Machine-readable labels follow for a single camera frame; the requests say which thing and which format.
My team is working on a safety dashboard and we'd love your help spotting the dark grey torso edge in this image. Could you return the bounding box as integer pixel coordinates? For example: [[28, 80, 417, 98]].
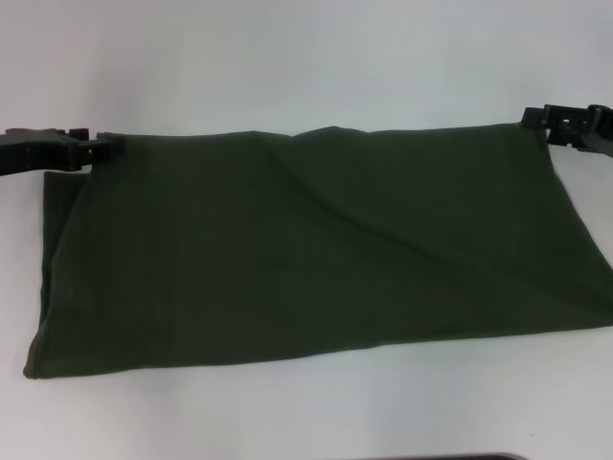
[[430, 451, 545, 460]]

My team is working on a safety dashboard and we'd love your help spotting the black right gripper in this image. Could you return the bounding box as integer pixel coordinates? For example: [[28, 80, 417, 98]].
[[521, 103, 613, 159]]

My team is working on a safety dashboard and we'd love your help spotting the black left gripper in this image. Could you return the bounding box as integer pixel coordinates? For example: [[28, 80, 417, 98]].
[[0, 126, 126, 177]]

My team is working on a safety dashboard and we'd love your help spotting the dark green FREE T-shirt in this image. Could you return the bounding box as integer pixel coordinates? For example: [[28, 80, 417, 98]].
[[21, 122, 613, 382]]

